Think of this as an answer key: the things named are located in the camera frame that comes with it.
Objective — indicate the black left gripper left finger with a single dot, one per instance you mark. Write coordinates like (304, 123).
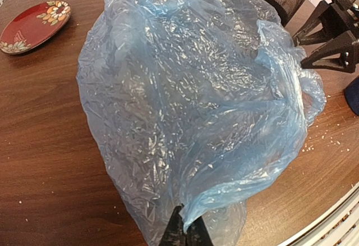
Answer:
(173, 234)

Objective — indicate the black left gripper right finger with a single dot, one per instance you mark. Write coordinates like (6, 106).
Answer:
(197, 234)

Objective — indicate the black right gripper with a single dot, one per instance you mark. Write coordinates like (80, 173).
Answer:
(335, 25)

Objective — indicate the blue plastic trash bag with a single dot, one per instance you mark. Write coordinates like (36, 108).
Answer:
(197, 103)

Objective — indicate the dark blue mug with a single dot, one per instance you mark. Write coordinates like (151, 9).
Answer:
(351, 94)

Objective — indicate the red floral plate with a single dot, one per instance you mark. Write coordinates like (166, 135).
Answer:
(34, 26)

